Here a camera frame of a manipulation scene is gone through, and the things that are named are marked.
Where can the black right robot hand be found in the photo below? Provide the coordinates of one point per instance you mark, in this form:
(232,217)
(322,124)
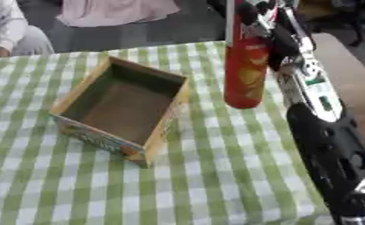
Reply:
(282,41)

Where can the red cylindrical canister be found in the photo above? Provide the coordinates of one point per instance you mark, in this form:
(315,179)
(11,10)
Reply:
(245,64)

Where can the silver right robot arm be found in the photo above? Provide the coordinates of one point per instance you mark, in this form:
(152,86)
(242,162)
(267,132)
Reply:
(329,137)

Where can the open tan cardboard box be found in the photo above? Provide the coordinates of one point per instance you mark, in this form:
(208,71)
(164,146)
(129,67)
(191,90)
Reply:
(123,111)

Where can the dark chair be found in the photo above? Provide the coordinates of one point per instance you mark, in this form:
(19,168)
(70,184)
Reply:
(339,17)

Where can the person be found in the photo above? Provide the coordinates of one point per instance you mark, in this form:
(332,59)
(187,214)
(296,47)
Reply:
(116,11)
(10,32)

